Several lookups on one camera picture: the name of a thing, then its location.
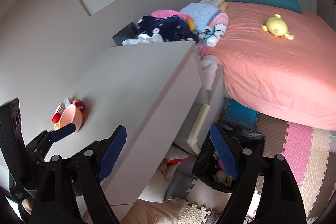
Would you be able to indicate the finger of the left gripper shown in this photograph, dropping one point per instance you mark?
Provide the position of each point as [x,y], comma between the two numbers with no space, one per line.
[62,132]

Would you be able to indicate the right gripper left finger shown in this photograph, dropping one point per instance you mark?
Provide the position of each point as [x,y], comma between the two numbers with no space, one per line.
[55,200]

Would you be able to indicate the black trash bag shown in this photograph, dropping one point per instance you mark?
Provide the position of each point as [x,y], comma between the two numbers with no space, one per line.
[217,163]

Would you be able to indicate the pink plastic bowl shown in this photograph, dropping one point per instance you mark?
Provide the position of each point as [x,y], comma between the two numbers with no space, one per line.
[71,115]

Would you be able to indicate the green red plush toy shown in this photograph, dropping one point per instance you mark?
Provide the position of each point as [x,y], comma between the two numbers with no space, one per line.
[56,117]

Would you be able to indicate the pink foam mat tile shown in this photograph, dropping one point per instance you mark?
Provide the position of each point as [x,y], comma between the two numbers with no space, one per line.
[297,149]

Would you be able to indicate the blue foam mat tile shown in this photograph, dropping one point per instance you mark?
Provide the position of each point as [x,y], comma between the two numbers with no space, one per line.
[236,113]

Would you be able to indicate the navy patterned blanket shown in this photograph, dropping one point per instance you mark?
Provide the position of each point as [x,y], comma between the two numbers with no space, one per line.
[171,29]

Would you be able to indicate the pink bed sheet mattress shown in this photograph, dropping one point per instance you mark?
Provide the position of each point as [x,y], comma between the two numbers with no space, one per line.
[292,80]

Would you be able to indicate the white pink folded cloth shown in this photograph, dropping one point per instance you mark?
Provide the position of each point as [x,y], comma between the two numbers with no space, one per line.
[216,30]

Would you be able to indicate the light blue folded blanket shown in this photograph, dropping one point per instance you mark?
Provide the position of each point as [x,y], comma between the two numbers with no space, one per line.
[201,13]

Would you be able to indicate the yellow plush duck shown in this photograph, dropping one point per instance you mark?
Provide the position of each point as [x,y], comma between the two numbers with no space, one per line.
[277,27]

